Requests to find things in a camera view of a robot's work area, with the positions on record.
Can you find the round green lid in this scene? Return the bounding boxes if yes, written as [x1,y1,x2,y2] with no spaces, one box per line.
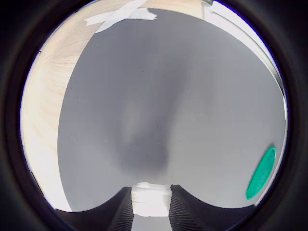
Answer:
[245,147,277,201]

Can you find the dark grey mat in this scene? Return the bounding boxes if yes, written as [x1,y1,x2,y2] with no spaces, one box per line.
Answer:
[57,8,287,214]

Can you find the white tape strip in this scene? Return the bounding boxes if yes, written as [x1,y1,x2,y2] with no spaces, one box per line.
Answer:
[95,0,148,33]
[84,7,158,27]

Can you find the small white plastic terminal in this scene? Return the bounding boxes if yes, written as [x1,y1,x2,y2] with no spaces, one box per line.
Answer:
[131,181,172,218]

